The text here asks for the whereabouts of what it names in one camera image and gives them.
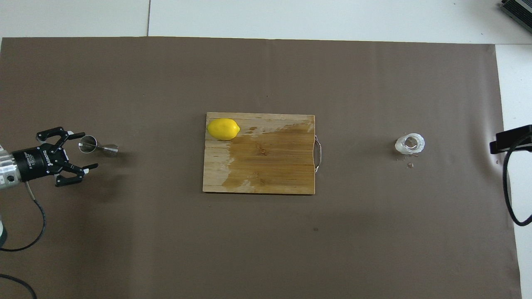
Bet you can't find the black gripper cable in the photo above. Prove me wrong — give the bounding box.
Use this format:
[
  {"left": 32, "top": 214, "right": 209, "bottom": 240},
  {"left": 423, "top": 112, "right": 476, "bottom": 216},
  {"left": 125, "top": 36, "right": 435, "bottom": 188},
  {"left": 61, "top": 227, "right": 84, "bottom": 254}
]
[
  {"left": 502, "top": 133, "right": 532, "bottom": 227},
  {"left": 0, "top": 181, "right": 47, "bottom": 299}
]

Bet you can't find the brown paper table mat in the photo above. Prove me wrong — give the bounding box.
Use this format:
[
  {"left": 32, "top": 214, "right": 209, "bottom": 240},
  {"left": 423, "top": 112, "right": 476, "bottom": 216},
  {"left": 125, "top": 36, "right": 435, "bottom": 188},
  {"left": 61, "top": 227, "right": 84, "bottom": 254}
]
[{"left": 0, "top": 37, "right": 522, "bottom": 299}]

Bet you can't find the clear crinkled plastic cup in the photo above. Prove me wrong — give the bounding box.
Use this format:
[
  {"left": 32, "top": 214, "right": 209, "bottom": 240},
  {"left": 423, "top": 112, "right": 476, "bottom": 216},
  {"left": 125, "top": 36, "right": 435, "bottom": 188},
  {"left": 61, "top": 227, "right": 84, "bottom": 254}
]
[{"left": 395, "top": 133, "right": 426, "bottom": 155}]

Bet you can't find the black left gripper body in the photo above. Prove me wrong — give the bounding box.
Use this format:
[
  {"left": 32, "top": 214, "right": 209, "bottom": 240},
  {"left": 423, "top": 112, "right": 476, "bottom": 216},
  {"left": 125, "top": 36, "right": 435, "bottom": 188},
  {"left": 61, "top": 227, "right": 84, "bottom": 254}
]
[{"left": 12, "top": 143, "right": 69, "bottom": 182}]

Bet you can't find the steel double jigger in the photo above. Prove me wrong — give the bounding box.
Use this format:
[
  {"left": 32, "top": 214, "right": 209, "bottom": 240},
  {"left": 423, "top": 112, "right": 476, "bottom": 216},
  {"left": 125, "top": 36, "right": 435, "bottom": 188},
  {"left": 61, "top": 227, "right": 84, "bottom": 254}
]
[{"left": 78, "top": 135, "right": 120, "bottom": 158}]

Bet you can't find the yellow lemon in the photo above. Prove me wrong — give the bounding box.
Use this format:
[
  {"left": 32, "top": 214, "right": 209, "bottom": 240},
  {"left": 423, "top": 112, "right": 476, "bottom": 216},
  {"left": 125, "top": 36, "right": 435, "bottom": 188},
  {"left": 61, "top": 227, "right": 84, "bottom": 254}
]
[{"left": 207, "top": 118, "right": 241, "bottom": 141}]

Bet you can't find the black ribbed electronic device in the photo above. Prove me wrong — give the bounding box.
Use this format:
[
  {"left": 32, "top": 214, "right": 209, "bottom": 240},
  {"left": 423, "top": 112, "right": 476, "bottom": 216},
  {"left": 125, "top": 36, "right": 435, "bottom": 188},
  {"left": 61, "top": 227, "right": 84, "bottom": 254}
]
[{"left": 499, "top": 0, "right": 532, "bottom": 22}]

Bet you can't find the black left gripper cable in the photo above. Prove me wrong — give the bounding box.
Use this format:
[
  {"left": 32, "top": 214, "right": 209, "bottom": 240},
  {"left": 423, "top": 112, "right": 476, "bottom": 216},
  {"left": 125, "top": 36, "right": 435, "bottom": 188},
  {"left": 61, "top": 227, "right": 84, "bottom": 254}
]
[{"left": 0, "top": 181, "right": 47, "bottom": 299}]

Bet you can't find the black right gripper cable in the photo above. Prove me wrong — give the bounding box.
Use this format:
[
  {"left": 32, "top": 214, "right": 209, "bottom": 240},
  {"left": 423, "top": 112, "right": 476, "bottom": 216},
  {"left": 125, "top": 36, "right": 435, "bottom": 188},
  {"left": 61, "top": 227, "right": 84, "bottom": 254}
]
[{"left": 502, "top": 133, "right": 532, "bottom": 227}]

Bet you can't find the wooden cutting board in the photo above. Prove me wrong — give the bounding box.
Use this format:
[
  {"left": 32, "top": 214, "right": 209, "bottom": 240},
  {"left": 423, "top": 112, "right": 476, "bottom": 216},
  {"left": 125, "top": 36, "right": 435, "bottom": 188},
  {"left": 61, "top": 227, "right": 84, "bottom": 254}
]
[{"left": 202, "top": 112, "right": 316, "bottom": 195}]

